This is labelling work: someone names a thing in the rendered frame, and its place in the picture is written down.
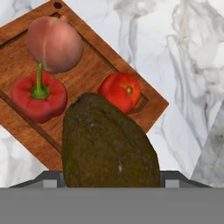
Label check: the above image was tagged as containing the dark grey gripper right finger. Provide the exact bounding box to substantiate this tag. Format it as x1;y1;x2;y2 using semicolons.
158;171;212;189

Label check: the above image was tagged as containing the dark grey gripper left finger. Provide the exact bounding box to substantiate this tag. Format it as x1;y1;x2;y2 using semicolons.
9;171;67;189

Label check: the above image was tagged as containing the dark green avocado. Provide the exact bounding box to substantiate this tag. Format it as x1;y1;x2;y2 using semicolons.
61;92;161;189

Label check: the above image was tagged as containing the red bell pepper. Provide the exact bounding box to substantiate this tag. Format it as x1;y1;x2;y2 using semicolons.
10;62;68;124

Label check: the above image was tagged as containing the red tomato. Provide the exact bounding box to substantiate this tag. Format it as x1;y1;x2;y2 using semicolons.
97;72;142;115

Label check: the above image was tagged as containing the brown wooden cutting board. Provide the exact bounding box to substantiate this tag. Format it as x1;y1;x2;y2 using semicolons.
0;0;170;172

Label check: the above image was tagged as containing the pink onion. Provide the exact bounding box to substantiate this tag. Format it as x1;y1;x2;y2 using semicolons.
26;15;84;74

